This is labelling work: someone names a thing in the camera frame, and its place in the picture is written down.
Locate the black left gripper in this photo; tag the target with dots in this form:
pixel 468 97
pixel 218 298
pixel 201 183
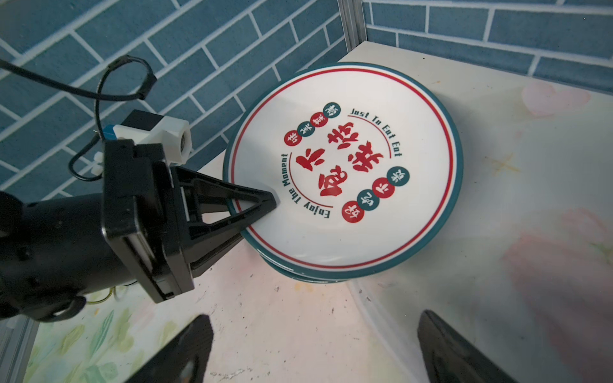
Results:
pixel 141 195

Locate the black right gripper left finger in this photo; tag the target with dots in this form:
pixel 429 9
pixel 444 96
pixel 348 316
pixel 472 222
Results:
pixel 184 358

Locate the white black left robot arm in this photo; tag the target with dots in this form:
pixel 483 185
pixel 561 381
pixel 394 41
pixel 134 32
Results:
pixel 53 254

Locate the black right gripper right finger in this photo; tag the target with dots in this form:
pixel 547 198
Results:
pixel 449 357

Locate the white plate red chinese characters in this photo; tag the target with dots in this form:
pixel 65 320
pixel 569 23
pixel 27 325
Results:
pixel 365 164

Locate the aluminium corner post left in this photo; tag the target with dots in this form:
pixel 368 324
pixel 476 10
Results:
pixel 353 22

